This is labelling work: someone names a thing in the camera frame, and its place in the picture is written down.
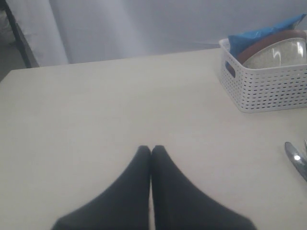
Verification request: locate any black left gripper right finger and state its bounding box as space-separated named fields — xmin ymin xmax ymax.
xmin=151 ymin=145 xmax=253 ymax=230

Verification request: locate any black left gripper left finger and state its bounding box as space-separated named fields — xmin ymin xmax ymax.
xmin=53 ymin=146 xmax=151 ymax=230

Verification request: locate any silver table knife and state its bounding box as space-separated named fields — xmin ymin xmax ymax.
xmin=284 ymin=142 xmax=307 ymax=181

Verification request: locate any white perforated plastic basket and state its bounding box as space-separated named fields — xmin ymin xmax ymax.
xmin=218 ymin=38 xmax=307 ymax=113

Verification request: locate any brown plate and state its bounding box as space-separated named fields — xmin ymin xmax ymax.
xmin=236 ymin=30 xmax=307 ymax=65

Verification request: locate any blue snack packet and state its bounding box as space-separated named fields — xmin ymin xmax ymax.
xmin=228 ymin=14 xmax=306 ymax=57

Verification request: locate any speckled grey ceramic bowl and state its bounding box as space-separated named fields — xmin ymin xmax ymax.
xmin=242 ymin=38 xmax=307 ymax=69

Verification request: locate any dark metal frame post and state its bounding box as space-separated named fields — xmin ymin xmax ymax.
xmin=0 ymin=0 xmax=39 ymax=69

